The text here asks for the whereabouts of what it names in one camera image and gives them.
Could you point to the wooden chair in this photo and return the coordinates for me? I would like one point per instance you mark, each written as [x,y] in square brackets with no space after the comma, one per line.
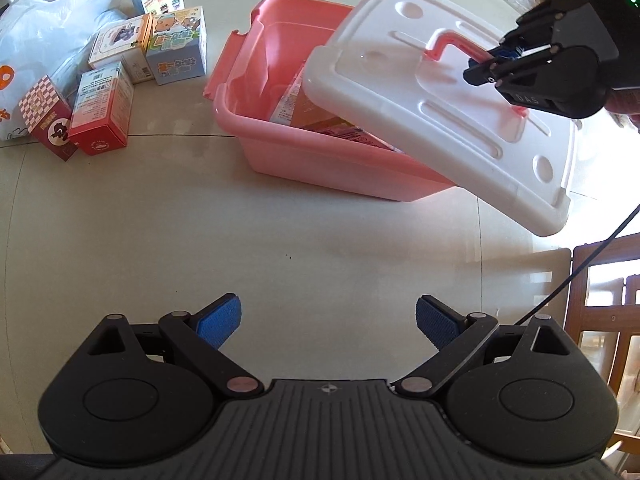
[590,280]

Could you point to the white plastic bag orange print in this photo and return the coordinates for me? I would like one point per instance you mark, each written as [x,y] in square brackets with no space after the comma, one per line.
[55,15]

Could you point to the pastel bear print box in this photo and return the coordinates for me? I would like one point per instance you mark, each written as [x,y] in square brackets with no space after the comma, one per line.
[177,45]

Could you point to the pink plastic storage bin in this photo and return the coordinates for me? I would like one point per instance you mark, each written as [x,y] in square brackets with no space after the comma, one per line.
[280,155]

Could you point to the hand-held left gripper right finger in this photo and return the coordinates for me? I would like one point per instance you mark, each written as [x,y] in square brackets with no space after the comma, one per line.
[439,321]

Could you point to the cream box with orange edge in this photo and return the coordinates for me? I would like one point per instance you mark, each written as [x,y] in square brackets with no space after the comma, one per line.
[117,42]

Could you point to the blue and pink carton box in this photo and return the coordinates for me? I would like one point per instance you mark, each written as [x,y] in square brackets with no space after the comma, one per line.
[289,97]

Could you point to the checkered maroon box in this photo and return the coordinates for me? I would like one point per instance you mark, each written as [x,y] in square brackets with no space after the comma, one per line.
[45,115]

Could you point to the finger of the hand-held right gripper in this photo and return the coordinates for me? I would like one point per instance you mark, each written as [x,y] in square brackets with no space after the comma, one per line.
[505,70]
[537,20]

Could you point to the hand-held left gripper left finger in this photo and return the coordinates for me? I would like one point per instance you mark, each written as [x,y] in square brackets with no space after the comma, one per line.
[220,321]

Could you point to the person's right hand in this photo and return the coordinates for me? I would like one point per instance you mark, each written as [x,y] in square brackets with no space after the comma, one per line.
[625,107]

